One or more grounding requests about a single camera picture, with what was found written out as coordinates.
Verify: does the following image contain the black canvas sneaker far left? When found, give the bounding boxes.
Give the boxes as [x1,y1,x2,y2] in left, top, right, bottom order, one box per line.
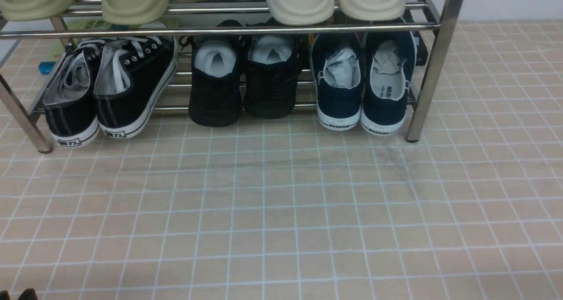
[44,39,109,148]

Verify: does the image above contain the black canvas sneaker white laces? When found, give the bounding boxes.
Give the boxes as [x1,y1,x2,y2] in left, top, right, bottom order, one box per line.
[93,36,179,139]

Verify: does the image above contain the small blue box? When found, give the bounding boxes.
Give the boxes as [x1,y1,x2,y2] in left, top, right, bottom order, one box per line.
[38,61,56,75]

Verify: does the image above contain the black mesh shoe left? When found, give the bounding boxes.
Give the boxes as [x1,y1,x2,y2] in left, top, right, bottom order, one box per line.
[179,35,248,128]

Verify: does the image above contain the cream slipper far right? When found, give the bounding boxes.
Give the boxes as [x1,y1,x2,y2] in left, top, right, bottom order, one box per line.
[338,0,406,22]

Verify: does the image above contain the navy slip-on shoe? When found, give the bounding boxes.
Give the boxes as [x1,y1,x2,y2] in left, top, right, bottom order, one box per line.
[360,31,418,136]
[308,32,364,132]

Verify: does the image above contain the black mesh shoe right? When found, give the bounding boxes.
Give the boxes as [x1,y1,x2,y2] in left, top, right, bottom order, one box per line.
[243,34,308,119]

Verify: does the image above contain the cream slipper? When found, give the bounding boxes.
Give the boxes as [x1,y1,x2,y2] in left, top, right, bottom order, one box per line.
[266,0,335,26]
[338,0,406,22]

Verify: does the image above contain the silver metal shoe rack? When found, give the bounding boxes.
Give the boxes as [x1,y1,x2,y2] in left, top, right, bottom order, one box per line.
[1,0,464,154]

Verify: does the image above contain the black mesh shoe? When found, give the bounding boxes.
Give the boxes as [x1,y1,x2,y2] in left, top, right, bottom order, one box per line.
[243,34,308,119]
[179,35,248,128]

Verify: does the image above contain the dark object bottom left corner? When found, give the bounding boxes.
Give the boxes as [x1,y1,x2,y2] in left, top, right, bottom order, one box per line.
[0,288,38,300]

